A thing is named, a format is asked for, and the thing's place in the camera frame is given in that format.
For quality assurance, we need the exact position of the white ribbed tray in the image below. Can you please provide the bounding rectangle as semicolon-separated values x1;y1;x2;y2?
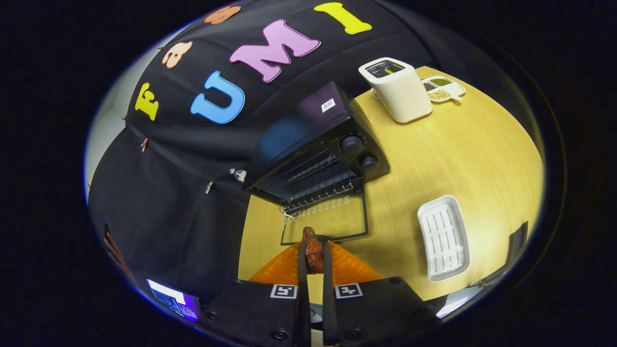
417;195;471;282

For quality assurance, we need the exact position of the brown roasted meat piece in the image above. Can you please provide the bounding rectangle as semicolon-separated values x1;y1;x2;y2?
302;227;324;274

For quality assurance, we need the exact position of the white toaster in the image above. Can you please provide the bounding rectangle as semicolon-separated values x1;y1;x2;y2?
358;57;433;124

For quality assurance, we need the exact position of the lit monitor screen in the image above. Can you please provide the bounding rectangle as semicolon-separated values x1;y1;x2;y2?
146;278;201;322

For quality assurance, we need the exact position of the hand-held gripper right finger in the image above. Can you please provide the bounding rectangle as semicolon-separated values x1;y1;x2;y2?
322;240;439;347

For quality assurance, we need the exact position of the white divided dish with beans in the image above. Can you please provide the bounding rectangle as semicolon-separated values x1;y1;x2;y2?
422;75;467;104

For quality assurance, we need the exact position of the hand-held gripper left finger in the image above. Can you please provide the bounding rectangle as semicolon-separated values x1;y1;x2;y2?
195;227;311;347

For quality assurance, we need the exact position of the black toaster oven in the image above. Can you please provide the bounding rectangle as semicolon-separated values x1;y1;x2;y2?
243;81;391;246

